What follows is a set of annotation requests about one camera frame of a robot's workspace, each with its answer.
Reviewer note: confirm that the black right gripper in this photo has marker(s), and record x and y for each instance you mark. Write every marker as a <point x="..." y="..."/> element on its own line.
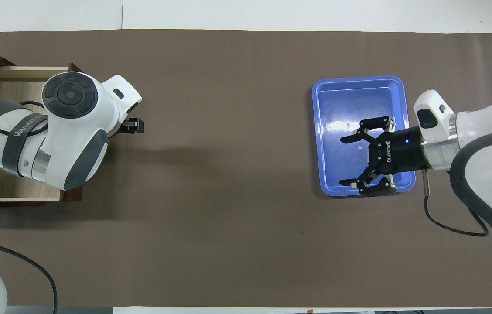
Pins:
<point x="403" y="152"/>

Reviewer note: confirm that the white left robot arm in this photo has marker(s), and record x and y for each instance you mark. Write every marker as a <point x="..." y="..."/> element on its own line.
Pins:
<point x="76" y="131"/>

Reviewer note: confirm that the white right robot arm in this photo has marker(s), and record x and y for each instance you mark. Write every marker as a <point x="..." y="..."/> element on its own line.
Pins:
<point x="490" y="165"/>

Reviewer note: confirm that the blue plastic tray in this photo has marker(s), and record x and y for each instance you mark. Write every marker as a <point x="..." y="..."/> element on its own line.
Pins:
<point x="359" y="104"/>

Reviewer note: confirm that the brown table mat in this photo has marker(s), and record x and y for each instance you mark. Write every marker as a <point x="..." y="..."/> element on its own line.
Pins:
<point x="228" y="174"/>

